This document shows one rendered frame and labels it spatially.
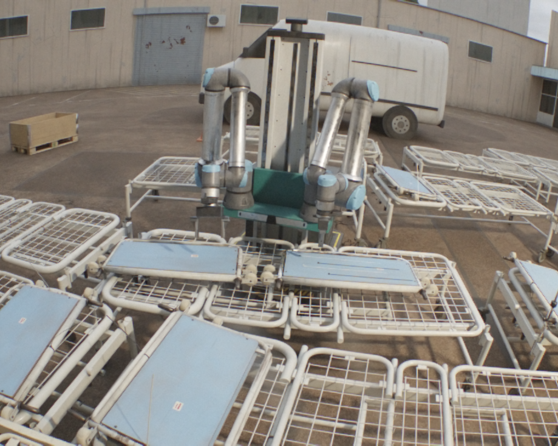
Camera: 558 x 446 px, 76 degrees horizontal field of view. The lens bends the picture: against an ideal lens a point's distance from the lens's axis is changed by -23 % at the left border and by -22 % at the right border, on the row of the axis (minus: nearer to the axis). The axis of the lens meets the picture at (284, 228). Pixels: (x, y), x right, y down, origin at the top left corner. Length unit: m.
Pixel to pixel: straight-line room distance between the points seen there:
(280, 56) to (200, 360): 1.80
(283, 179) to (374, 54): 6.99
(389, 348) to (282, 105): 1.61
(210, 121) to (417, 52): 7.66
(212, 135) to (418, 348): 1.78
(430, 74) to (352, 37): 1.91
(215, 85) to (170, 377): 1.53
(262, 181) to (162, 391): 1.62
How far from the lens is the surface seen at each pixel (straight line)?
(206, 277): 2.16
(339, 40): 9.27
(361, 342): 2.75
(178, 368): 1.59
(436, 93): 9.90
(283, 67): 2.65
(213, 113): 2.44
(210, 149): 2.52
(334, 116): 2.42
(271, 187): 2.70
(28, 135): 7.79
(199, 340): 1.72
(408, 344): 2.81
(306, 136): 2.61
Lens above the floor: 1.63
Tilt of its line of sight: 23 degrees down
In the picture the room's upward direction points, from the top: 5 degrees clockwise
